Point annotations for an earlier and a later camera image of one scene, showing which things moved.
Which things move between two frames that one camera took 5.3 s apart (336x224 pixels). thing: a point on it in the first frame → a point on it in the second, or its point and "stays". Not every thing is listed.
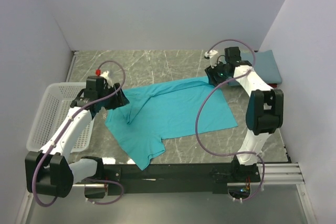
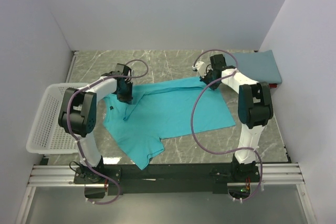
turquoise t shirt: [166, 110] stays
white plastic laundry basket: [54, 103] stays
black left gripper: [119, 99] → [128, 98]
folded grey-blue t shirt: [265, 66] stays
